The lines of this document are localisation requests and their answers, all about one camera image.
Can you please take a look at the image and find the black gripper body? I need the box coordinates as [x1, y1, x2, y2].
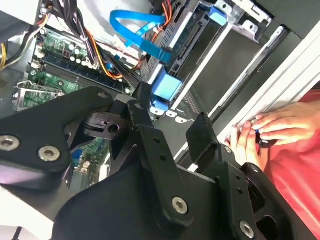
[51, 146, 313, 240]

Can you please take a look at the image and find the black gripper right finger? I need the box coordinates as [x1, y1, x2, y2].
[186, 112, 279, 240]

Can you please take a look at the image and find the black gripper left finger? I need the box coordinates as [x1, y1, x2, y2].
[0, 81, 196, 228]

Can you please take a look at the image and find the round black blue-ringed tool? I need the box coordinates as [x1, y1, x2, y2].
[252, 126, 278, 148]

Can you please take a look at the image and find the hard disk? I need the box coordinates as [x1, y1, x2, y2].
[139, 4, 229, 113]

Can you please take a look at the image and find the blue data wire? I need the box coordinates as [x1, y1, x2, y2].
[109, 9, 174, 64]

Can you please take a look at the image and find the person's left hand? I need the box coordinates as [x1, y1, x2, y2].
[224, 121, 269, 171]

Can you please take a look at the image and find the person's right hand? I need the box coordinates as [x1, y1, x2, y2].
[251, 101, 320, 147]

